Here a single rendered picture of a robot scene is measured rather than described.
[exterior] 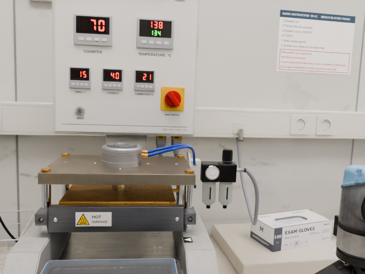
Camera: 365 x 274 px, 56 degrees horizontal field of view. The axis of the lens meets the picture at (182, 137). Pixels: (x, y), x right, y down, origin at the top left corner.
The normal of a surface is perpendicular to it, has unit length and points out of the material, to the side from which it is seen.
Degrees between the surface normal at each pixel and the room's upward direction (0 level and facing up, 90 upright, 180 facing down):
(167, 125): 90
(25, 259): 41
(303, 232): 90
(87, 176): 90
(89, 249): 0
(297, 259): 0
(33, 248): 0
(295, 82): 90
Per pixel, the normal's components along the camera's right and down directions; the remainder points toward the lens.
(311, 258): 0.04, -0.99
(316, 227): 0.40, 0.08
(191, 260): 0.10, -0.67
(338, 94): 0.19, 0.13
